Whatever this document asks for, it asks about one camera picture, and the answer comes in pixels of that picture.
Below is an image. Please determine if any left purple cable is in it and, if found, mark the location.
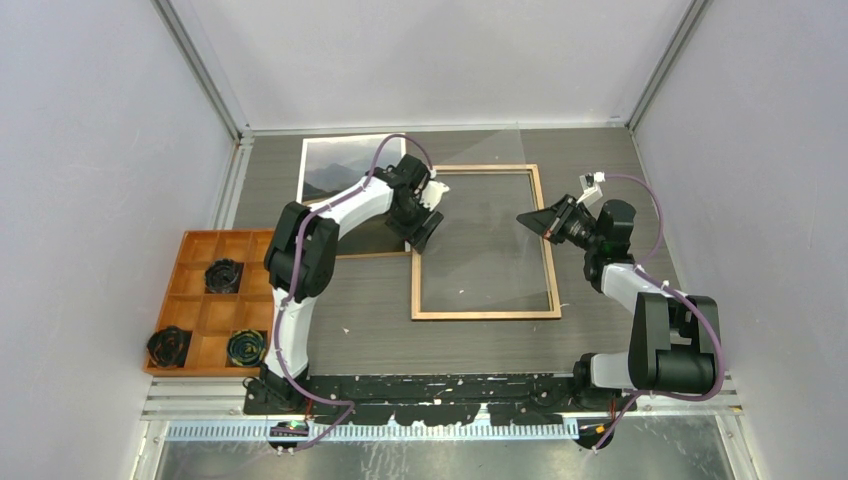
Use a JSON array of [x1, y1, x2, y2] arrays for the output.
[[272, 133, 436, 454]]

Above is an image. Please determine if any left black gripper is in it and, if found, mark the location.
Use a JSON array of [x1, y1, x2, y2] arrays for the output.
[[385, 193, 441, 252]]

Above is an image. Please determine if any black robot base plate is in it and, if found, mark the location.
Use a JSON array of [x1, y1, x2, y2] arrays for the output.
[[242, 373, 627, 427]]

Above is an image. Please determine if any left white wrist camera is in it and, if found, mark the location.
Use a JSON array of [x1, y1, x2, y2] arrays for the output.
[[419, 180, 450, 211]]

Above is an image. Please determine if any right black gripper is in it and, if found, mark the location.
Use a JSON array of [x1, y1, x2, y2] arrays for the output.
[[516, 194, 602, 253]]

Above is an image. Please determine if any black orange coiled bundle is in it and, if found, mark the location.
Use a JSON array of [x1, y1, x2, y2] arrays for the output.
[[146, 325, 192, 369]]

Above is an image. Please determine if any purple cable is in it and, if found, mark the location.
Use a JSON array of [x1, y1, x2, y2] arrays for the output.
[[593, 172, 726, 453], [272, 133, 436, 454]]

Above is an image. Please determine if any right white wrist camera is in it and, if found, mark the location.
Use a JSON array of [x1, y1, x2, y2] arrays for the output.
[[577, 171, 606, 207]]

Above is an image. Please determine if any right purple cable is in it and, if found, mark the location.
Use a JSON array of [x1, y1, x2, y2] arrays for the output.
[[593, 172, 726, 453]]

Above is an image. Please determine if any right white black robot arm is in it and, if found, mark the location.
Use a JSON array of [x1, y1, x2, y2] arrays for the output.
[[516, 195, 722, 411]]

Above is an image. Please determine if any black yellow-green coiled bundle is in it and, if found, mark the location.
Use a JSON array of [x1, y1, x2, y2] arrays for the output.
[[226, 329, 267, 368]]

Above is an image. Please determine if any orange compartment tray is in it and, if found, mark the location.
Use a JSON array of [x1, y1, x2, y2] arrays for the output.
[[143, 229, 273, 377]]

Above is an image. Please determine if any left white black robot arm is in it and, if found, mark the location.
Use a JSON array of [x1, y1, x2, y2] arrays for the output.
[[259, 155, 450, 414]]

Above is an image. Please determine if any black wooden picture frame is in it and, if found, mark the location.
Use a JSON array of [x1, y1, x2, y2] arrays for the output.
[[410, 163, 563, 322]]

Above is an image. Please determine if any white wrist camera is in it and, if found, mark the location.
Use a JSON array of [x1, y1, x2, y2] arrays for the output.
[[419, 180, 450, 211], [577, 171, 606, 207]]

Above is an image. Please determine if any mountain landscape photo board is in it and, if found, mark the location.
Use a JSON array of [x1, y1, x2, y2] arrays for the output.
[[297, 134, 410, 256]]

